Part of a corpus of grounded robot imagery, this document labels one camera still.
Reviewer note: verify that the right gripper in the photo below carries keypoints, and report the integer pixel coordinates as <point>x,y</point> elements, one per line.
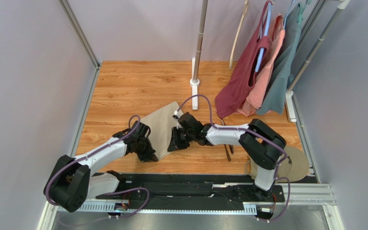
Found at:
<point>178,138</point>

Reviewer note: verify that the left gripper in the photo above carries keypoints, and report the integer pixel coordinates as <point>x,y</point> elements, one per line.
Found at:
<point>150,152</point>

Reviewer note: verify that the beige cloth napkin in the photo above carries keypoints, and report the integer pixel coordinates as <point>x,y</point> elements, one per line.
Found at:
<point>161,123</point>

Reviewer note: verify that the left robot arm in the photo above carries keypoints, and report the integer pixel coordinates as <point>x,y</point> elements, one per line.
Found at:
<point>74,180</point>

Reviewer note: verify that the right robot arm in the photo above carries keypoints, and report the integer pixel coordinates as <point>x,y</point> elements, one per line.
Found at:
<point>264,146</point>

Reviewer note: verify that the pink shirt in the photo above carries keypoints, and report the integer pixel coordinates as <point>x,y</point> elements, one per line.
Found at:
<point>254,100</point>

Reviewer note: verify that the maroon tank top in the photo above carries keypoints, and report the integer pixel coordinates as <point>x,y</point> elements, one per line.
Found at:
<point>229,99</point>

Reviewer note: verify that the left rack pole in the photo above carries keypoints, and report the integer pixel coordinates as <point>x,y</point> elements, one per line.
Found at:
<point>200,37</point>

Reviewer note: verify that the rack pole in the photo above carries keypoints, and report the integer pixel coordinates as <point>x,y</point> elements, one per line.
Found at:
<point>341,6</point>
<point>200,37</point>

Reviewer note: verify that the right white rack foot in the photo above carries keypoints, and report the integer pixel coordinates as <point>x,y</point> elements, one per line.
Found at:
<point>292,117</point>

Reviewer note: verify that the blue hanger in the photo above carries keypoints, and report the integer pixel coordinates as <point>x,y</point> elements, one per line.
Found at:
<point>264,30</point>

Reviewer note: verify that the beige baseball cap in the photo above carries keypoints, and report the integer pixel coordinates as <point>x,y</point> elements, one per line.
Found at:
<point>295,167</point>

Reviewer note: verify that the teal shirt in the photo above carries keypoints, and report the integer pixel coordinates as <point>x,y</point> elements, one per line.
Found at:
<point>275,96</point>

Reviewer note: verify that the beige wooden hanger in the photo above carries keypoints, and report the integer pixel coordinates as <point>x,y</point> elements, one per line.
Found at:
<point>244,12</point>

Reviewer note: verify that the right rack pole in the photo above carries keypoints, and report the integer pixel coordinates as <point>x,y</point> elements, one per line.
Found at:
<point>341,6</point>

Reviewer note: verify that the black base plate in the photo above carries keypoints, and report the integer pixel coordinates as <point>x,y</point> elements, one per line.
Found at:
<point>193,192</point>

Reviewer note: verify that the aluminium frame rail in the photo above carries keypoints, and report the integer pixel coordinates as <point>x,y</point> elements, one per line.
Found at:
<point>308,207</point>

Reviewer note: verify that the left aluminium corner post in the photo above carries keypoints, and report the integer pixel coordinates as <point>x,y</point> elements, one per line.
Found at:
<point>70,14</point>

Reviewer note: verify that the aluminium corner post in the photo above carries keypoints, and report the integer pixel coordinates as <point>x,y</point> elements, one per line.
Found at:
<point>70,14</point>
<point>306,28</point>

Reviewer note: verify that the right aluminium corner post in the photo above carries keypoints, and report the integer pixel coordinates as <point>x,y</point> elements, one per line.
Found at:
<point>306,28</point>

